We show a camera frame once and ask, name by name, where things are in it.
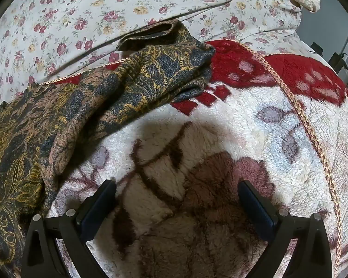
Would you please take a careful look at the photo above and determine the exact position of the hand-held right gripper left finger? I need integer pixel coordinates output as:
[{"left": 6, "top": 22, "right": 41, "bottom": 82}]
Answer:
[{"left": 20, "top": 180, "right": 118, "bottom": 278}]

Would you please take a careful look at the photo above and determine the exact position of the black power adapter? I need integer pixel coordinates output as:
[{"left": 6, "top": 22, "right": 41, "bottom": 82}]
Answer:
[{"left": 331, "top": 53, "right": 348, "bottom": 72}]

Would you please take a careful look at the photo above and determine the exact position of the floral print bedsheet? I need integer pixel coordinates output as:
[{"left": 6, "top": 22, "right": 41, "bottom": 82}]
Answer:
[{"left": 0, "top": 0, "right": 303, "bottom": 113}]

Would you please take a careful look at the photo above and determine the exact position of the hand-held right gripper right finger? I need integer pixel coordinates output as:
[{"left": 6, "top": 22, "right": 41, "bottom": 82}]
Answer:
[{"left": 238, "top": 180, "right": 333, "bottom": 278}]

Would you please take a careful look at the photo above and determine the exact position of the dark floral patterned garment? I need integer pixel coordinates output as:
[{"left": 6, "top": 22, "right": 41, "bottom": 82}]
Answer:
[{"left": 0, "top": 20, "right": 216, "bottom": 267}]

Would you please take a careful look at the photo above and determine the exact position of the red and white fleece blanket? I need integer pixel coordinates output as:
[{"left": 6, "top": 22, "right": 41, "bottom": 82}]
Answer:
[{"left": 0, "top": 39, "right": 348, "bottom": 278}]

